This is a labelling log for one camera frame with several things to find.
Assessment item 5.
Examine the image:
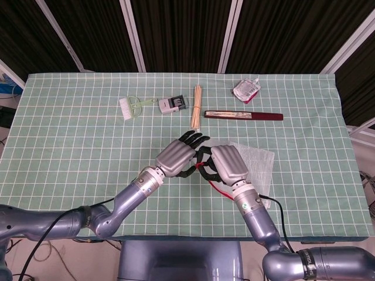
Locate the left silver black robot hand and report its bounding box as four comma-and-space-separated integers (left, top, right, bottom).
154, 131, 212, 180

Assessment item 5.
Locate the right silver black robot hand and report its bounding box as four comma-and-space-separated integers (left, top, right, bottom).
196, 145, 250, 187

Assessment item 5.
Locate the clear mesh zipper pouch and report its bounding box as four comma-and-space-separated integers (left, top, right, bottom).
195, 139, 275, 210

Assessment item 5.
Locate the grey black date stamp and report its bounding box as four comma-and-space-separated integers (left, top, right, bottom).
158, 95, 188, 115

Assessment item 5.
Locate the wooden sticks bundle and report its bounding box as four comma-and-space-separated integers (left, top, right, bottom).
189, 84, 203, 132

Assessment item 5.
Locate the dark red folding fan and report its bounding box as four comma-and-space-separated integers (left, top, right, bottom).
203, 109, 284, 122

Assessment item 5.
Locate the green white cleaning brush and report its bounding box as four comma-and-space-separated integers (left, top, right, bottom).
118, 95, 159, 120

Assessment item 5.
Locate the crumpled clear plastic pouch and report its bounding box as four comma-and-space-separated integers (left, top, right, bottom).
232, 77, 261, 104

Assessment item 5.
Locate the dark teal table underlay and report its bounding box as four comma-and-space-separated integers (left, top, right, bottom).
5, 235, 370, 243

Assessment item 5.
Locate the green white checkered tablecloth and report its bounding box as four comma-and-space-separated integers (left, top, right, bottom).
4, 72, 370, 238

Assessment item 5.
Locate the grey blue robot torso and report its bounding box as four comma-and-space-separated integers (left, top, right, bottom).
117, 239, 244, 281

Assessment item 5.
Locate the black curtain panel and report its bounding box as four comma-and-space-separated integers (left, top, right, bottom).
227, 0, 375, 74
131, 0, 232, 74
335, 31, 375, 127
0, 0, 80, 82
43, 0, 138, 73

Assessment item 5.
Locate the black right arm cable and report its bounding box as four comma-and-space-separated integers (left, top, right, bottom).
259, 194, 295, 253

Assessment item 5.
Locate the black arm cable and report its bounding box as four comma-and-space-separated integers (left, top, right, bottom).
19, 197, 117, 281
259, 194, 295, 253

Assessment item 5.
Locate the white frame post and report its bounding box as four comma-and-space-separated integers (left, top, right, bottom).
320, 11, 375, 74
0, 59, 26, 88
217, 0, 246, 74
35, 0, 86, 72
119, 0, 146, 73

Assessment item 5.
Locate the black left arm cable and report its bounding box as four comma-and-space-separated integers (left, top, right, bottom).
19, 197, 117, 281

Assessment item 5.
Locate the beige floor cable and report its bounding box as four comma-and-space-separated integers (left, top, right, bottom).
33, 240, 74, 276

